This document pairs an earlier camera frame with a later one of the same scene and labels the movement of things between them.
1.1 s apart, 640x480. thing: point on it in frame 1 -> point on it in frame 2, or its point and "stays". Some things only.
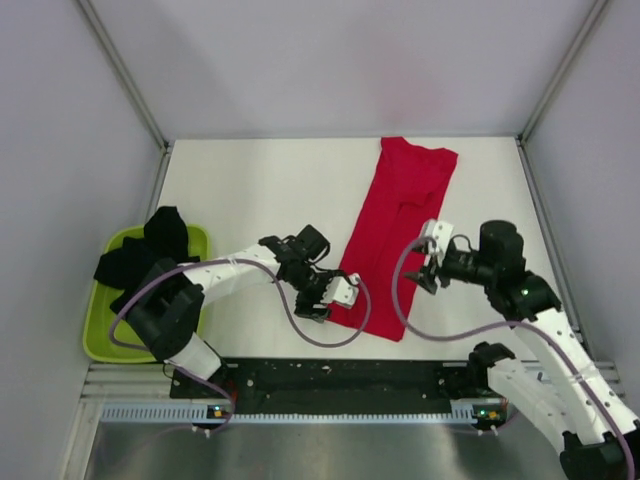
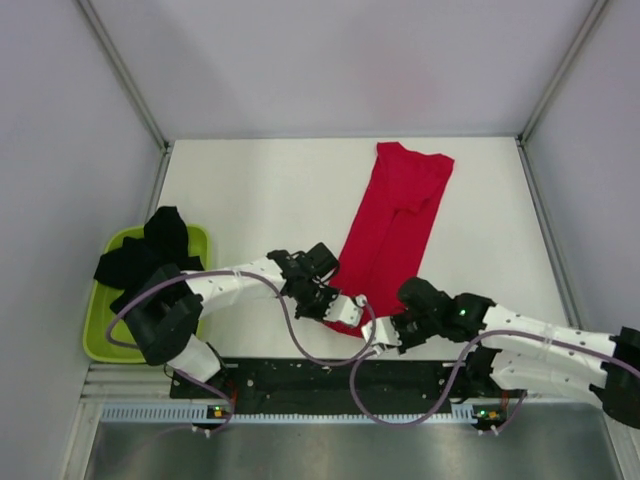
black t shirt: [165, 237] stays
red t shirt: [389, 244] stays
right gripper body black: [456, 265] -> [412, 330]
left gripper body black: [311, 287] stays
